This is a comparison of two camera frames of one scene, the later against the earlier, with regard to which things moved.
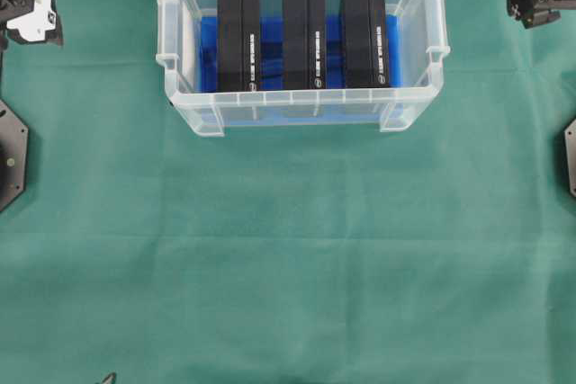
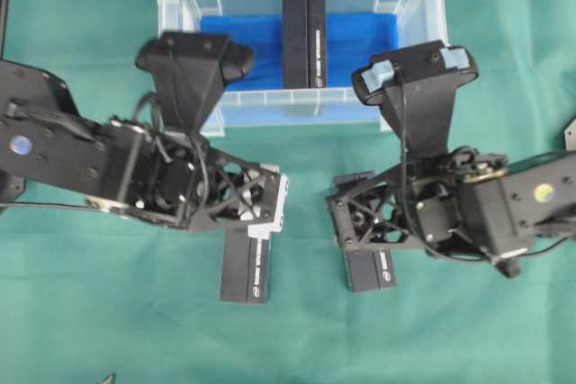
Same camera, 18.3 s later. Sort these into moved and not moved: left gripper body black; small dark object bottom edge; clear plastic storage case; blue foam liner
Moved: blue foam liner; left gripper body black
Not moved: clear plastic storage case; small dark object bottom edge
